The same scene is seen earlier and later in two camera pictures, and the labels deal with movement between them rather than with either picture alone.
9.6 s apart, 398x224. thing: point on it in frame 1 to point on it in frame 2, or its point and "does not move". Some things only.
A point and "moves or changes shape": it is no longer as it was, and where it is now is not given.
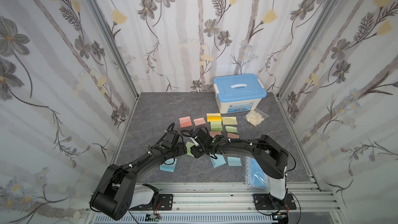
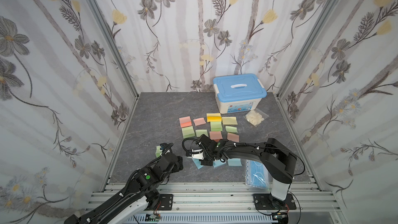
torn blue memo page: (234, 161) does not move
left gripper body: (178, 150) to (178, 166)
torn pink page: (199, 121) does not move
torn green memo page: (231, 129) does not move
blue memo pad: (220, 161) does not move
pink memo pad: (185, 122) does not move
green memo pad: (188, 145) to (188, 131)
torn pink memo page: (231, 135) does not move
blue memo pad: (169, 168) moves or changes shape
